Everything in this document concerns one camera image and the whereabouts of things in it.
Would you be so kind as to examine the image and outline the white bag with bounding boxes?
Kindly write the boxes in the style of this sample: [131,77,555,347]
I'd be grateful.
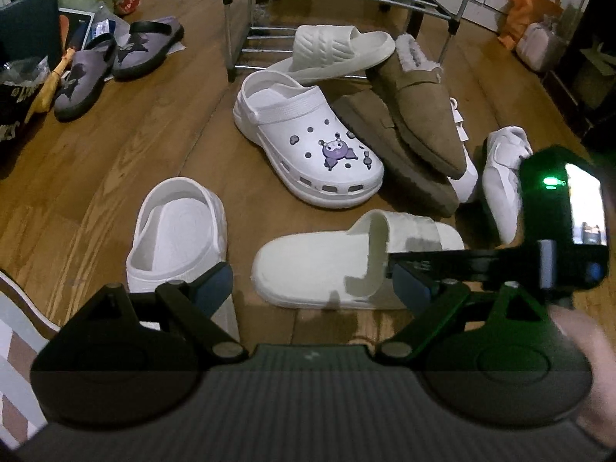
[516,19,569,73]

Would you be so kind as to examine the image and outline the orange bag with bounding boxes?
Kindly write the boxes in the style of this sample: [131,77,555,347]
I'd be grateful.
[498,0,564,49]

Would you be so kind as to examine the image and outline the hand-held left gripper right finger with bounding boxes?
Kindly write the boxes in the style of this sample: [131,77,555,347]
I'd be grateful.
[375,269,559,365]

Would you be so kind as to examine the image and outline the dark flat box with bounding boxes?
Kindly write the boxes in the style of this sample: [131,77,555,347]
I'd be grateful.
[0,0,63,73]

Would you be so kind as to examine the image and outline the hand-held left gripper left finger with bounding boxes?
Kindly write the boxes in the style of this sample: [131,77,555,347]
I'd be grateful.
[65,262,248,365]

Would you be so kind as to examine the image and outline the person's right hand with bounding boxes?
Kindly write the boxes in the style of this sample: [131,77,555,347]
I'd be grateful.
[551,310,616,439]

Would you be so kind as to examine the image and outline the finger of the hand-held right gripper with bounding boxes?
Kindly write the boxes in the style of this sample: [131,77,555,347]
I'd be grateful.
[386,241,542,281]

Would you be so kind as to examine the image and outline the white slide sandal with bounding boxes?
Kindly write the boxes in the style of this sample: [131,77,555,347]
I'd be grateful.
[264,24,396,84]
[251,209,465,310]

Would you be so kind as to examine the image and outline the plain white clog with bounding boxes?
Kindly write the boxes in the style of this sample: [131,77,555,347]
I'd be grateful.
[126,177,241,342]

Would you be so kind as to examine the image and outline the purple clog with black sole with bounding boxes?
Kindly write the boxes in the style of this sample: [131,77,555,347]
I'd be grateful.
[112,18,185,81]
[54,33,119,122]

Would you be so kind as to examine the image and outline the brown fur-lined suede slipper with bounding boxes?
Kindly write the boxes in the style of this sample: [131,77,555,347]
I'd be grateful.
[366,33,470,179]
[332,91,460,217]

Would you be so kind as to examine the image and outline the black printed bag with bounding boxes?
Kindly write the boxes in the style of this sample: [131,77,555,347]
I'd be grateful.
[0,74,45,176]

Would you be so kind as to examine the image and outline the patterned rug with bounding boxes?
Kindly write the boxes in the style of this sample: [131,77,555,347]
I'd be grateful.
[0,269,61,448]

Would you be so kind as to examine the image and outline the white strap sneaker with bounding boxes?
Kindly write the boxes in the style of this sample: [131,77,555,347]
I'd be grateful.
[447,97,479,203]
[481,126,534,245]

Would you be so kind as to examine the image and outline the white clog with purple charms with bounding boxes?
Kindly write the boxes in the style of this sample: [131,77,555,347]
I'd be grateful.
[233,70,386,210]

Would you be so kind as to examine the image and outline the black cabinet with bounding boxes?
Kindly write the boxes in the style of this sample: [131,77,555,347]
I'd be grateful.
[544,0,616,140]

